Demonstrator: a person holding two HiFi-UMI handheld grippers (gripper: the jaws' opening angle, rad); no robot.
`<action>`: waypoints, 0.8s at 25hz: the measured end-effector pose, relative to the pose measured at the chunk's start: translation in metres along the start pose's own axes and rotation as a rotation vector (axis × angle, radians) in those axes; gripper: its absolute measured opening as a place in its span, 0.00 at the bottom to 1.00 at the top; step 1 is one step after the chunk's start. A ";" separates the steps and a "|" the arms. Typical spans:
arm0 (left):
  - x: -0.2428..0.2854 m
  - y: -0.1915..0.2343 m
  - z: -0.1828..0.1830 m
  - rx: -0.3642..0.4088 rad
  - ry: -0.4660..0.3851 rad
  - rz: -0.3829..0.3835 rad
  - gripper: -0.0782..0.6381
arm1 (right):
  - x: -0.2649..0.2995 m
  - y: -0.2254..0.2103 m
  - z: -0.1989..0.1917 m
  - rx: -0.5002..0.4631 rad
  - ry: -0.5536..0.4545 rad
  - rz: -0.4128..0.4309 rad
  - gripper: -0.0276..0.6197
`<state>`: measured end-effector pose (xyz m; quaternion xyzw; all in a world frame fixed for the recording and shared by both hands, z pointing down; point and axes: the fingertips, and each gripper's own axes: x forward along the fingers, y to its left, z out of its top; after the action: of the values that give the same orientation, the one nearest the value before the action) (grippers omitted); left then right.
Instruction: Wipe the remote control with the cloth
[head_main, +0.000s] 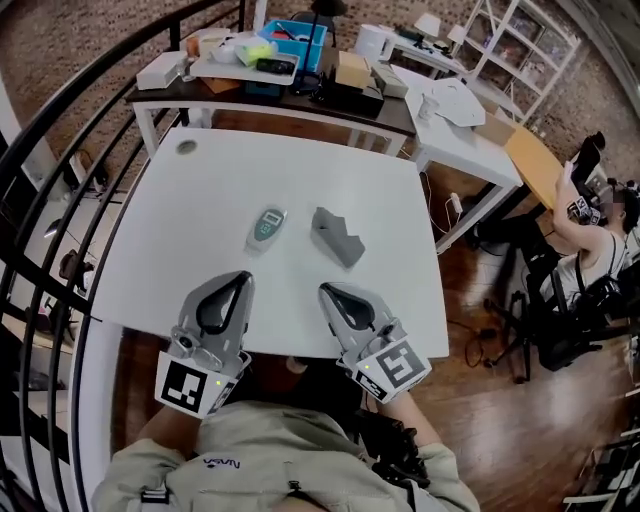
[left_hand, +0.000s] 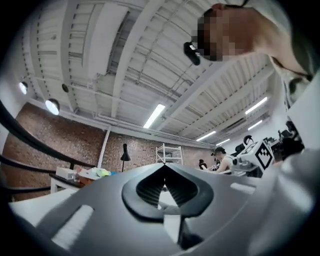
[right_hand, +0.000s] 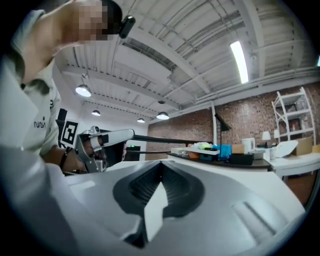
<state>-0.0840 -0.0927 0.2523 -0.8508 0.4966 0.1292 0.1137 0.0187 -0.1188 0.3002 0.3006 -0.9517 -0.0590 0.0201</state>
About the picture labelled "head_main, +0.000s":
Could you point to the yellow-green packet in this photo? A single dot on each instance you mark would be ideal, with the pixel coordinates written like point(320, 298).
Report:
point(255, 51)

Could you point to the small white table lamp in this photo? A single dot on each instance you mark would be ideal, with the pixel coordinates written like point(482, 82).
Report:
point(457, 34)
point(428, 24)

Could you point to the tan cardboard box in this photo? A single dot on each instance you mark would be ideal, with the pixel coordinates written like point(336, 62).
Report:
point(352, 70)

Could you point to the yellow wooden desk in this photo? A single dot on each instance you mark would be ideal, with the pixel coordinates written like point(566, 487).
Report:
point(537, 165)

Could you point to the black flat case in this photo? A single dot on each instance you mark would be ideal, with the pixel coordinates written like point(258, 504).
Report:
point(350, 100)

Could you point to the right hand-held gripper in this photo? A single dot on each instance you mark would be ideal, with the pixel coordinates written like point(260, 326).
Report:
point(390, 367)

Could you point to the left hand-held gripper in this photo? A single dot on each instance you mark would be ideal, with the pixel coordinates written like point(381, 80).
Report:
point(192, 380)

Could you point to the white power adapter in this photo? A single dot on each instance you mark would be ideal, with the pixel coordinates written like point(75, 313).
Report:
point(455, 201)

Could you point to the dark table with white legs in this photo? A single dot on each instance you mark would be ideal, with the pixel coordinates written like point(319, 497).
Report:
point(280, 102)

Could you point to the teal box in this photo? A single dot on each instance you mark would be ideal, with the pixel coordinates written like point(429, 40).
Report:
point(265, 89)

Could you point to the person's left forearm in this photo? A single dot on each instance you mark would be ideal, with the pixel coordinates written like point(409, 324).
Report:
point(165, 430)

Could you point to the person's right forearm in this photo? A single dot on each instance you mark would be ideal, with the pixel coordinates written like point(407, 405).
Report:
point(415, 420)

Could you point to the white side table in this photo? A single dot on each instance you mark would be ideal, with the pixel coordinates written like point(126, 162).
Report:
point(465, 150)

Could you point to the black floor stand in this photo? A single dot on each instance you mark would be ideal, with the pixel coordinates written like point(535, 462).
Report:
point(515, 340)

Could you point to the blue plastic bin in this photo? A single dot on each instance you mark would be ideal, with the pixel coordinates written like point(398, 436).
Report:
point(300, 42)

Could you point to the white flat box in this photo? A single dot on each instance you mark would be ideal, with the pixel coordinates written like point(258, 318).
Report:
point(157, 72)

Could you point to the black desk lamp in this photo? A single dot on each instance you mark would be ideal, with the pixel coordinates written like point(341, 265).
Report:
point(312, 45)

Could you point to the white tray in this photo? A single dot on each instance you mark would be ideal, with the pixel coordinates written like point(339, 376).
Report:
point(220, 69)

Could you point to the white cylindrical appliance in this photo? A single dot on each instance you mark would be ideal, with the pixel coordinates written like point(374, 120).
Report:
point(374, 41)

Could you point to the small black device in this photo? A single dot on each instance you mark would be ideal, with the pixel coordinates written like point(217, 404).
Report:
point(274, 65)

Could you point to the white paper sheets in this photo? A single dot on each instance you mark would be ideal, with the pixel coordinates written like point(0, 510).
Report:
point(457, 102)

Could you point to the grey-green box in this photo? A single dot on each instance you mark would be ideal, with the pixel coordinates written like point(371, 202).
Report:
point(391, 80)

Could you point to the grey cloth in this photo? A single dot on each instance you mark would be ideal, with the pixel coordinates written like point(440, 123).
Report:
point(335, 237)

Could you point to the black office chair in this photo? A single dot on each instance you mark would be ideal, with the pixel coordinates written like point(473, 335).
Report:
point(575, 330)

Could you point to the white shelf rack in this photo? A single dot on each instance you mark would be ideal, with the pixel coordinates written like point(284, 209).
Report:
point(525, 45)

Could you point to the beige t-shirt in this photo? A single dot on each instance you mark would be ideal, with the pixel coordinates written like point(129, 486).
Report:
point(260, 450)

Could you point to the white box with orange item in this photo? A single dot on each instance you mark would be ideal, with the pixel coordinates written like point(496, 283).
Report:
point(207, 42)

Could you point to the black metal railing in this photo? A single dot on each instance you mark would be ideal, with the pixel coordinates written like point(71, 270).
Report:
point(55, 165)

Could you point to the white paper cup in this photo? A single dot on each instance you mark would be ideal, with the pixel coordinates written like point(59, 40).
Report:
point(428, 106)

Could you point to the open brown cardboard box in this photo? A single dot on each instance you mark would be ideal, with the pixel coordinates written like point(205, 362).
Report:
point(495, 127)

